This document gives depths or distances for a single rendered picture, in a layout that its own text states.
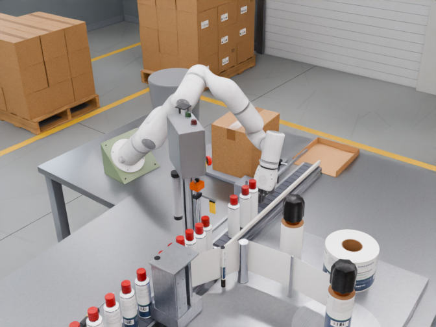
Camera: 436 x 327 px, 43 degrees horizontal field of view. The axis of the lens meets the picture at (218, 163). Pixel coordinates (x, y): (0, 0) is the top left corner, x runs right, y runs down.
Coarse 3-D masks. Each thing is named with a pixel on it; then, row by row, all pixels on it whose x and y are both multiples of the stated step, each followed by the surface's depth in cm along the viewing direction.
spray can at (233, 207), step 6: (234, 198) 227; (228, 204) 230; (234, 204) 228; (228, 210) 230; (234, 210) 228; (228, 216) 231; (234, 216) 230; (228, 222) 233; (234, 222) 231; (228, 228) 235; (234, 228) 233; (228, 234) 236; (234, 234) 234
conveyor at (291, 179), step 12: (300, 168) 287; (288, 180) 277; (276, 192) 268; (264, 204) 258; (276, 204) 258; (264, 216) 250; (240, 228) 242; (252, 228) 243; (216, 240) 236; (228, 240) 235; (144, 324) 194
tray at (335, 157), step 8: (312, 144) 316; (320, 144) 320; (328, 144) 318; (336, 144) 315; (344, 144) 312; (312, 152) 311; (320, 152) 311; (328, 152) 311; (336, 152) 311; (344, 152) 311; (352, 152) 310; (304, 160) 304; (312, 160) 303; (328, 160) 303; (336, 160) 303; (344, 160) 303; (352, 160) 303; (328, 168) 296; (336, 168) 296; (344, 168) 295; (336, 176) 288
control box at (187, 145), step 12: (168, 120) 204; (180, 120) 201; (168, 132) 207; (180, 132) 193; (192, 132) 193; (204, 132) 196; (180, 144) 194; (192, 144) 196; (204, 144) 198; (180, 156) 196; (192, 156) 198; (204, 156) 201; (180, 168) 199; (192, 168) 200; (204, 168) 202
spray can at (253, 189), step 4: (252, 180) 238; (248, 184) 239; (252, 184) 237; (252, 188) 238; (256, 188) 240; (252, 192) 238; (256, 192) 239; (252, 196) 239; (256, 196) 240; (252, 200) 241; (256, 200) 241; (252, 204) 242; (256, 204) 242; (252, 208) 243; (256, 208) 244; (252, 212) 244; (256, 212) 245; (252, 216) 245
